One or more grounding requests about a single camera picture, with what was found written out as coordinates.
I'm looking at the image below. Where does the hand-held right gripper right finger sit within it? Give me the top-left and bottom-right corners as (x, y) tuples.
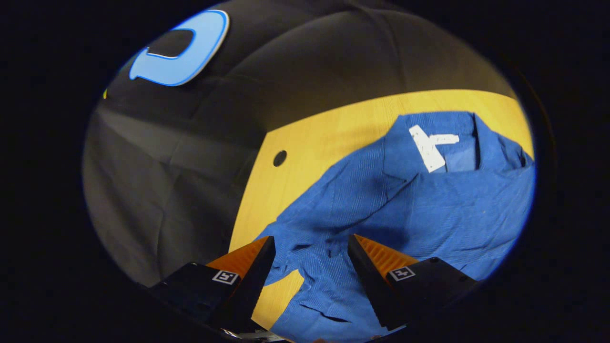
(347, 233), (479, 332)

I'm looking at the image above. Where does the black backdrop cloth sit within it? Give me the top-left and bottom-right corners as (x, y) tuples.
(82, 0), (518, 286)

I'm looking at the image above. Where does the blue shirt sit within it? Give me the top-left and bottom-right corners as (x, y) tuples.
(257, 111), (537, 343)

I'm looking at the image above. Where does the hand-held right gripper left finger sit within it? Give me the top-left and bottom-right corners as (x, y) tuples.
(148, 236), (277, 334)

